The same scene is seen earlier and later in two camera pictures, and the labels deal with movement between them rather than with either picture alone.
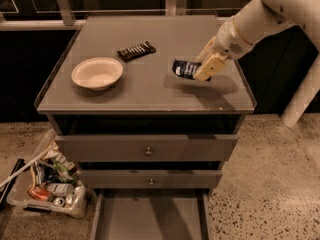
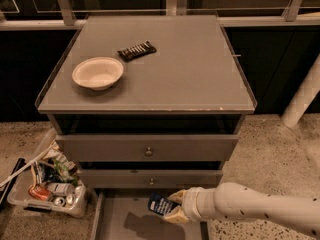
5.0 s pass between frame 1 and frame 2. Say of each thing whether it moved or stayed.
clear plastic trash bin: stayed
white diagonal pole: stayed
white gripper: moved
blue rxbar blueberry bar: moved
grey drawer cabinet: stayed
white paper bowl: stayed
